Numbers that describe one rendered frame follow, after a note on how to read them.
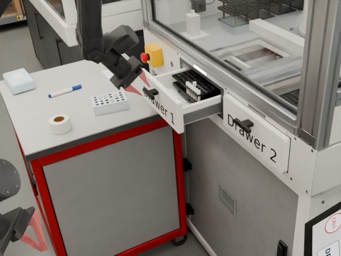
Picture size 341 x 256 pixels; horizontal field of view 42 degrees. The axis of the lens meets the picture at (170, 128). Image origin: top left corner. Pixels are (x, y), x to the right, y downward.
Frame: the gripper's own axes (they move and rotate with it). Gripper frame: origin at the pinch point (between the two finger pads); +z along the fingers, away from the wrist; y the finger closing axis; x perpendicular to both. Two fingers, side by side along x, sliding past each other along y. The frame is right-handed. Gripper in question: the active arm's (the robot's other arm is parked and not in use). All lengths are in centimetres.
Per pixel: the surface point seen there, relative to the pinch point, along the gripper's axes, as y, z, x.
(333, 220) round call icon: 7, -1, -75
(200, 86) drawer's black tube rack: 13.5, 15.8, 1.0
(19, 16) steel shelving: -40, 61, 371
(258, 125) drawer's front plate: 14.5, 15.3, -30.5
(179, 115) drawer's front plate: 1.8, 8.7, -10.6
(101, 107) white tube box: -15.7, 7.6, 23.9
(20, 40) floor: -55, 68, 337
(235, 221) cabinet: -12, 58, -15
